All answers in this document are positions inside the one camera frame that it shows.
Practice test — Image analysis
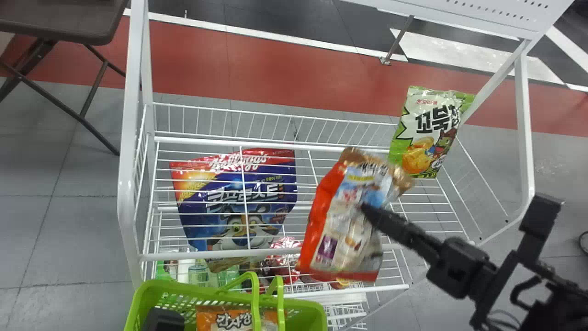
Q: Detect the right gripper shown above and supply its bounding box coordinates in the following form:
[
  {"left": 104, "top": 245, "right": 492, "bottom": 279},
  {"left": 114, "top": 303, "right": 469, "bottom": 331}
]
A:
[{"left": 360, "top": 202, "right": 498, "bottom": 300}]

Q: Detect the red snack packet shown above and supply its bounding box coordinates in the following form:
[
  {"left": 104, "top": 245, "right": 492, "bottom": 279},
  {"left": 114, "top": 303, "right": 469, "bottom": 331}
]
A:
[
  {"left": 295, "top": 147, "right": 415, "bottom": 284},
  {"left": 260, "top": 236, "right": 305, "bottom": 285}
]

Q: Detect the green snack packet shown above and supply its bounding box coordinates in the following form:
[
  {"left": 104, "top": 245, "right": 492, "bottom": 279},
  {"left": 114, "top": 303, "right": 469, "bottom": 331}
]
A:
[{"left": 388, "top": 85, "right": 476, "bottom": 179}]

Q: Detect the blue cereal bag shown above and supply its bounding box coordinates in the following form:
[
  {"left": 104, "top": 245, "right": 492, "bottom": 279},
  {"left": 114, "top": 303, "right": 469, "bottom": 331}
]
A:
[{"left": 169, "top": 148, "right": 299, "bottom": 273}]

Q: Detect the orange snack packet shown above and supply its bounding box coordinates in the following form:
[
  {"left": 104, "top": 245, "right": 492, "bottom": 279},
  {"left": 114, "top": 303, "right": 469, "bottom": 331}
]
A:
[{"left": 196, "top": 307, "right": 281, "bottom": 331}]

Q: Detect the green basket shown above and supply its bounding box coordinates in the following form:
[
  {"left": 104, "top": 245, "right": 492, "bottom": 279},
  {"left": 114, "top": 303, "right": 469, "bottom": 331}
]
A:
[{"left": 123, "top": 271, "right": 328, "bottom": 331}]

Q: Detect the dark side table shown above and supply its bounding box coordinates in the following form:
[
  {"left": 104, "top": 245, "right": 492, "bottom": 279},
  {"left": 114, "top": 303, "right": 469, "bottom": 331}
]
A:
[{"left": 0, "top": 0, "right": 130, "bottom": 156}]

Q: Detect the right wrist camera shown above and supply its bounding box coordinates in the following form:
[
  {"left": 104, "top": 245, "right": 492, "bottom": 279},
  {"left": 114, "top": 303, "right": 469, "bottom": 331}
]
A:
[{"left": 468, "top": 193, "right": 565, "bottom": 331}]

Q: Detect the white wire rack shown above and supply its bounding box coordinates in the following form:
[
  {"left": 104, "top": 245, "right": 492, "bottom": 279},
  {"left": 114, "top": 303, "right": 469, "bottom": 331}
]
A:
[{"left": 117, "top": 0, "right": 576, "bottom": 331}]

